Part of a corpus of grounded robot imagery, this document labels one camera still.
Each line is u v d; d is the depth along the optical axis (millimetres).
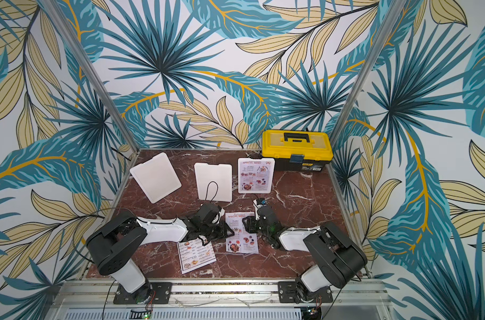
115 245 457
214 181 801
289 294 732
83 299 767
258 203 849
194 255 820
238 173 927
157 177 868
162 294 733
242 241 851
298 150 1008
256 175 941
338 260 445
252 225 799
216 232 777
